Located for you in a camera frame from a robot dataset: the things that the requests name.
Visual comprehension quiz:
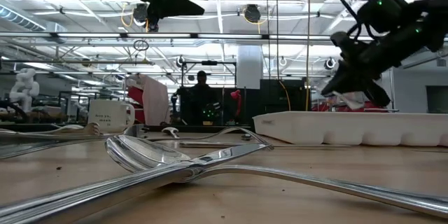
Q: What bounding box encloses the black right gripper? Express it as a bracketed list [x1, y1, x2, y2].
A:
[320, 29, 421, 109]

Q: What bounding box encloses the silver fork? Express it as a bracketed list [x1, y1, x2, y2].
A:
[146, 127, 275, 151]

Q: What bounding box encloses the silver spoon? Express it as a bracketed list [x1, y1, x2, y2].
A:
[160, 126, 181, 140]
[33, 122, 102, 137]
[104, 134, 448, 218]

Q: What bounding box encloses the white cutlery organizer tray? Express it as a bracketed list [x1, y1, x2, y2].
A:
[251, 111, 448, 147]

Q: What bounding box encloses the long light strip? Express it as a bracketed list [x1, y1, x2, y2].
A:
[0, 31, 448, 42]

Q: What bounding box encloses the black partition cabinet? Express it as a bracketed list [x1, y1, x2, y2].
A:
[259, 78, 309, 113]

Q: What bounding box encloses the white building column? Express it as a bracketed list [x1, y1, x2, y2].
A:
[237, 44, 264, 90]

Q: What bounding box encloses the white tilted panel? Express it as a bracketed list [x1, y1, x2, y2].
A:
[125, 73, 172, 126]

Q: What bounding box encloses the person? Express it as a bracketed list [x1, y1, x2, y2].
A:
[177, 70, 225, 126]

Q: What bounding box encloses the pink and white mug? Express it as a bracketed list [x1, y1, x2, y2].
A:
[86, 98, 136, 134]

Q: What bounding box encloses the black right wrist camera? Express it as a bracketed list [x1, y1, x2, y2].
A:
[330, 30, 355, 54]

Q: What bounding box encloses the black hanging ring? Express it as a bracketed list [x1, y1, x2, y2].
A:
[133, 38, 150, 52]

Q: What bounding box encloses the black rig frame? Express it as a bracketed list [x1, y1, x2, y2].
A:
[180, 60, 238, 90]

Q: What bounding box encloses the black hanging cable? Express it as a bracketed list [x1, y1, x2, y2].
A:
[274, 0, 280, 82]

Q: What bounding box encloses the silver ventilation duct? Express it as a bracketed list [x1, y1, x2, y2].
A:
[0, 3, 68, 35]

